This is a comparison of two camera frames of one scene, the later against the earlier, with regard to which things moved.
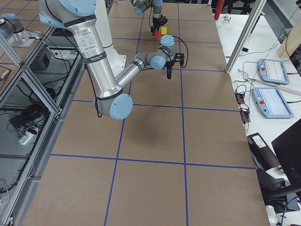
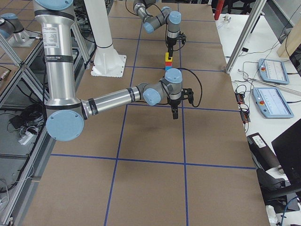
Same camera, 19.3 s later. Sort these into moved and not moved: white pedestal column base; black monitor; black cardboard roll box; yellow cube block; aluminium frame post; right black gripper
Moved: right black gripper; yellow cube block
Not moved: black monitor; aluminium frame post; white pedestal column base; black cardboard roll box
